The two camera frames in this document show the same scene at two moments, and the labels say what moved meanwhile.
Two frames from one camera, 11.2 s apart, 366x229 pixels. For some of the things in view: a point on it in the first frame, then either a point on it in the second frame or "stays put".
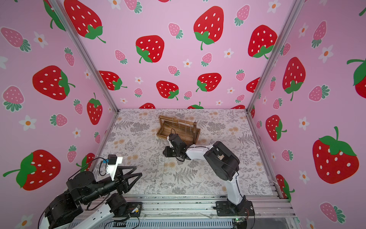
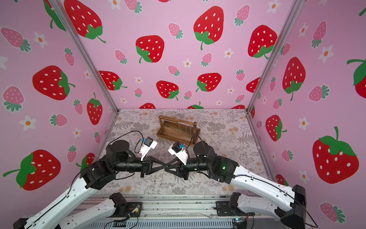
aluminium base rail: x=198 y=212 stays put
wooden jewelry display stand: x=187 y=130 stays put
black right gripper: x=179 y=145 -> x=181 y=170
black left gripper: x=122 y=186 -> x=146 y=167
